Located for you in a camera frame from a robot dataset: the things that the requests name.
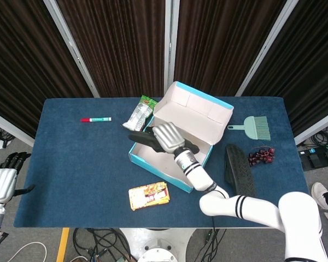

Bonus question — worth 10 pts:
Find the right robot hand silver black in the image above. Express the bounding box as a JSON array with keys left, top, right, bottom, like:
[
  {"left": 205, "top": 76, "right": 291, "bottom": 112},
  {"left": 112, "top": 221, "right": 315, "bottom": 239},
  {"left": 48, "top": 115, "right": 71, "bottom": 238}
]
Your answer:
[{"left": 146, "top": 122, "right": 186, "bottom": 153}]

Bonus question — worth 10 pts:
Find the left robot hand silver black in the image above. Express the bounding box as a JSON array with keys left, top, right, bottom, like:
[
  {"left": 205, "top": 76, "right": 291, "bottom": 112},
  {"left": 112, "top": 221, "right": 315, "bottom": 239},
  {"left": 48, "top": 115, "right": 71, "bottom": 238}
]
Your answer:
[{"left": 0, "top": 152, "right": 36, "bottom": 204}]

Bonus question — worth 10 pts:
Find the light blue shoe box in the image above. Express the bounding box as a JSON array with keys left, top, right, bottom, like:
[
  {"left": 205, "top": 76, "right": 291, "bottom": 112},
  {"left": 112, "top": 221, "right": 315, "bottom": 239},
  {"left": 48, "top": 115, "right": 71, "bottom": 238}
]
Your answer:
[{"left": 128, "top": 81, "right": 235, "bottom": 194}]

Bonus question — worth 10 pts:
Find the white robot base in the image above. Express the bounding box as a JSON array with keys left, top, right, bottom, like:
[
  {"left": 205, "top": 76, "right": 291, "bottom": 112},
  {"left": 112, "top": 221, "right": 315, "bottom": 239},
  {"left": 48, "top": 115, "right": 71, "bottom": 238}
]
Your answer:
[{"left": 120, "top": 228, "right": 197, "bottom": 262}]

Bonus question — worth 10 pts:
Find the green white snack bag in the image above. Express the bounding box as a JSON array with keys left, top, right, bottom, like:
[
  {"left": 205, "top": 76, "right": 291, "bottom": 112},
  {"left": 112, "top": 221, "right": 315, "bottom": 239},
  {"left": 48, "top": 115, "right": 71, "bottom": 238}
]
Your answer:
[{"left": 122, "top": 94, "right": 159, "bottom": 132}]

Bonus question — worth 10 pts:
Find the yellow snack pack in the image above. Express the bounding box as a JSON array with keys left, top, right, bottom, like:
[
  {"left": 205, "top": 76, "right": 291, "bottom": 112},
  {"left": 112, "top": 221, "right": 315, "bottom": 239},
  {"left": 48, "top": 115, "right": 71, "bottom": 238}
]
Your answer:
[{"left": 128, "top": 181, "right": 171, "bottom": 211}]

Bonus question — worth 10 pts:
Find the red green marker pen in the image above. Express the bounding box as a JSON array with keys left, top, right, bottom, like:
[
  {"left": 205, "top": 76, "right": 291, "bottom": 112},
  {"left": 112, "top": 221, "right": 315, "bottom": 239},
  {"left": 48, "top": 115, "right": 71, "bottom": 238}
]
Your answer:
[{"left": 80, "top": 117, "right": 112, "bottom": 123}]

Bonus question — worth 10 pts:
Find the blue table mat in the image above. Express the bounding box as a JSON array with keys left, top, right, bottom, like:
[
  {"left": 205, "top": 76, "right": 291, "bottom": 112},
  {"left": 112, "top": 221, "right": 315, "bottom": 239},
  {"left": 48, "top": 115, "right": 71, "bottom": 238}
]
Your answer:
[{"left": 13, "top": 97, "right": 310, "bottom": 229}]

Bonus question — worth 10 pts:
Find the yellow floor tape strip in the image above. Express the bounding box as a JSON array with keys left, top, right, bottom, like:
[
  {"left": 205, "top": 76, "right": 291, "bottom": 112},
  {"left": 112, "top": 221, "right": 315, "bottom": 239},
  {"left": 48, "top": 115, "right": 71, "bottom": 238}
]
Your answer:
[{"left": 56, "top": 228, "right": 71, "bottom": 262}]

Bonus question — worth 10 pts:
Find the pale green hand brush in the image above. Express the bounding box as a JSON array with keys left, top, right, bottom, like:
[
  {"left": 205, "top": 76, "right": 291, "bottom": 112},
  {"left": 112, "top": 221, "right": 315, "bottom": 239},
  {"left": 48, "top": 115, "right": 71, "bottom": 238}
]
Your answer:
[{"left": 226, "top": 116, "right": 272, "bottom": 141}]

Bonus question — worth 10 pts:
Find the dark red grape bunch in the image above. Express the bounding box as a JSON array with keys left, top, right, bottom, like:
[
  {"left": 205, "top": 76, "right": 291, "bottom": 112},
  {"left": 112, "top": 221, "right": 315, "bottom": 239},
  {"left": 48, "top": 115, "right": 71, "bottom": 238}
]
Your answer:
[{"left": 248, "top": 146, "right": 276, "bottom": 167}]

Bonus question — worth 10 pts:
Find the dark brown curtain panel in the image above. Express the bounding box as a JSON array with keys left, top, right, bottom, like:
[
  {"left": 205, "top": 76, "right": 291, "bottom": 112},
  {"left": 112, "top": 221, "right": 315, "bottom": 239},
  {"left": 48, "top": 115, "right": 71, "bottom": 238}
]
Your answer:
[
  {"left": 242, "top": 0, "right": 328, "bottom": 137},
  {"left": 172, "top": 0, "right": 288, "bottom": 98},
  {"left": 0, "top": 0, "right": 95, "bottom": 139},
  {"left": 56, "top": 0, "right": 166, "bottom": 98}
]

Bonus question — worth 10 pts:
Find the white sneaker of person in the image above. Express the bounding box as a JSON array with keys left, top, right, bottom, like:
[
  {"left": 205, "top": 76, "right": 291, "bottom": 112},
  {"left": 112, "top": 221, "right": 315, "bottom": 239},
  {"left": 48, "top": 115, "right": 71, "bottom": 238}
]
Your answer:
[{"left": 311, "top": 182, "right": 328, "bottom": 225}]

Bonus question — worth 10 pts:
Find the black floor cable tangle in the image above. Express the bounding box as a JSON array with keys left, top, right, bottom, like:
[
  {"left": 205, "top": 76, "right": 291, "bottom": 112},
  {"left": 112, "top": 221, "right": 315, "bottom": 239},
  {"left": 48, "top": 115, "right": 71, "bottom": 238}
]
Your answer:
[
  {"left": 0, "top": 122, "right": 16, "bottom": 150},
  {"left": 310, "top": 127, "right": 328, "bottom": 151}
]

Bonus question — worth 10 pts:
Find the white frame rail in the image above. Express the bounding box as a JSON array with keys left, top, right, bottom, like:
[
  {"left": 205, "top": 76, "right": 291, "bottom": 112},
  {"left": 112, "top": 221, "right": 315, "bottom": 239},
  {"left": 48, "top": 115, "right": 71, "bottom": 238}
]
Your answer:
[
  {"left": 294, "top": 108, "right": 328, "bottom": 145},
  {"left": 0, "top": 109, "right": 35, "bottom": 147}
]

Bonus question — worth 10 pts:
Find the white floor cable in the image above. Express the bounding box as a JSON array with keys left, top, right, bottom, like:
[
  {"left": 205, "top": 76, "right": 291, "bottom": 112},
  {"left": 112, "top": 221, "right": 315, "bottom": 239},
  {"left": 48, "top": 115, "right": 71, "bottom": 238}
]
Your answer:
[{"left": 5, "top": 241, "right": 48, "bottom": 262}]

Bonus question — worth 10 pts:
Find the white frame post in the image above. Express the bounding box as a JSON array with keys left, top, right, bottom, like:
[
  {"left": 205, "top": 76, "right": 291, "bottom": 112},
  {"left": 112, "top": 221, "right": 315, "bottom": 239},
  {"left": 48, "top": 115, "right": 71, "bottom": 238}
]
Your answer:
[
  {"left": 235, "top": 0, "right": 301, "bottom": 97},
  {"left": 163, "top": 0, "right": 180, "bottom": 98},
  {"left": 43, "top": 0, "right": 101, "bottom": 98}
]

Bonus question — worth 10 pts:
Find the black floor cable bundle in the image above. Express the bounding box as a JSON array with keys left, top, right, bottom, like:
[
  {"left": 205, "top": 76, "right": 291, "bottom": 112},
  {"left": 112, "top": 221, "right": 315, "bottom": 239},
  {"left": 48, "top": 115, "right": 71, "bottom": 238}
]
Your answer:
[{"left": 72, "top": 228, "right": 133, "bottom": 262}]

